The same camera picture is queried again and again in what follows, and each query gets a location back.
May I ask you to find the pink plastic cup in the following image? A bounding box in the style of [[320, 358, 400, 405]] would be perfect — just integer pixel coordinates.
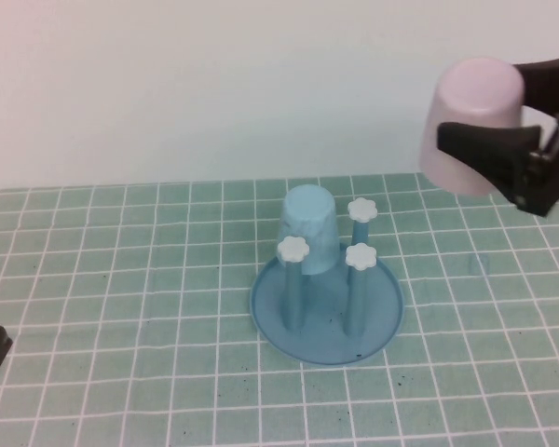
[[418, 56, 526, 196]]

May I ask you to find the blue cup stand with pegs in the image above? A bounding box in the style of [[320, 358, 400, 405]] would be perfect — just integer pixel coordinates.
[[250, 197, 405, 367]]

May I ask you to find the light blue plastic cup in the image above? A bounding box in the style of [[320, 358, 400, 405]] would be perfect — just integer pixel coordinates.
[[277, 184, 339, 277]]

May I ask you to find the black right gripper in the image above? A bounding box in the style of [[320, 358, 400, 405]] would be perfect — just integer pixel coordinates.
[[436, 54, 559, 218]]

